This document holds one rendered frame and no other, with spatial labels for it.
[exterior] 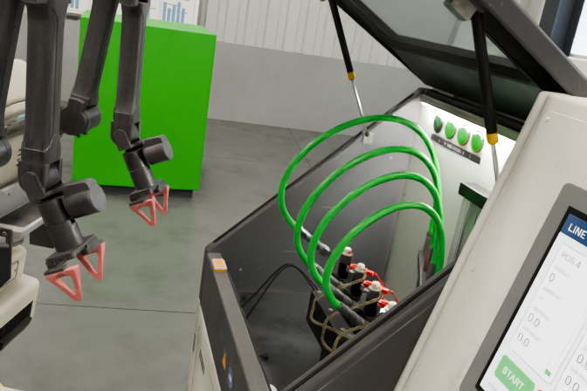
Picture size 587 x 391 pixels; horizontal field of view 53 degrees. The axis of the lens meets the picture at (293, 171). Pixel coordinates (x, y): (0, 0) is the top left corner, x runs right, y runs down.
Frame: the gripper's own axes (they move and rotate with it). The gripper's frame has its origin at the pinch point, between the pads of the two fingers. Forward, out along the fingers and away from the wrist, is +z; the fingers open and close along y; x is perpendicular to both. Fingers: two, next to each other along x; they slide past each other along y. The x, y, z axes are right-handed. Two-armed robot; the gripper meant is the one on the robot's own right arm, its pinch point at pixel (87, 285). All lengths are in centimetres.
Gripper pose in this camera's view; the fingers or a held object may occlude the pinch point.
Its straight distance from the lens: 130.8
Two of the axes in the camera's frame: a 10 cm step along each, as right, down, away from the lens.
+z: 3.1, 9.3, 2.1
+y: 1.2, -2.6, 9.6
